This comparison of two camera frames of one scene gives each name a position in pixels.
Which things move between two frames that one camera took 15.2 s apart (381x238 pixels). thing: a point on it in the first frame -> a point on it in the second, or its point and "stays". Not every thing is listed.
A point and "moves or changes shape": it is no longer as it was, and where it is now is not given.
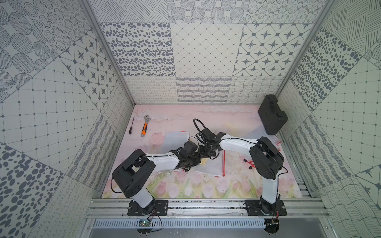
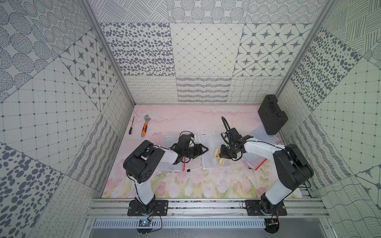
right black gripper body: (207, 151) -> (229, 151)
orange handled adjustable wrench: (147, 118) stays
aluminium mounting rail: (104, 208) stays
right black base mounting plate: (258, 208) stays
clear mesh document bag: (216, 166) moves or changes shape
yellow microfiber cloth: (203, 161) -> (222, 161)
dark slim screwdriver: (131, 128) stays
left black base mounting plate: (158, 208) stays
